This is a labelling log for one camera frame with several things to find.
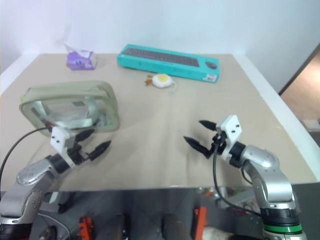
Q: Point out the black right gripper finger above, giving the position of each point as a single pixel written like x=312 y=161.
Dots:
x=195 y=144
x=207 y=124

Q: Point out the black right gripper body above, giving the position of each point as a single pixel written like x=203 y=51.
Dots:
x=217 y=145

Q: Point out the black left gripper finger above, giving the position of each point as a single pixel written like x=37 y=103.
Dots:
x=84 y=134
x=100 y=149

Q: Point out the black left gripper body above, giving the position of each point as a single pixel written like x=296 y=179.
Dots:
x=75 y=150

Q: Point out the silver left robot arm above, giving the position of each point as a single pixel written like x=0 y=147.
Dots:
x=30 y=175

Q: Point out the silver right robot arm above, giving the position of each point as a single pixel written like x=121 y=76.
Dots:
x=268 y=175

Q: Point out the clear green zip pouch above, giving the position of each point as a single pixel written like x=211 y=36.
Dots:
x=72 y=105

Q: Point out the teal keyboard box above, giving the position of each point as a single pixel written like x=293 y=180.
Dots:
x=170 y=62

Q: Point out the purple tissue pack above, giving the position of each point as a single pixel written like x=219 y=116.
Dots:
x=81 y=60

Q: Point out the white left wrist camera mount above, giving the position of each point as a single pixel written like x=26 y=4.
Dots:
x=59 y=139

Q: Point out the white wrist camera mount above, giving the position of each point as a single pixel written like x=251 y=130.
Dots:
x=59 y=139
x=232 y=130

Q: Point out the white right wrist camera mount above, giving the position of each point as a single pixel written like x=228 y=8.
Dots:
x=232 y=130

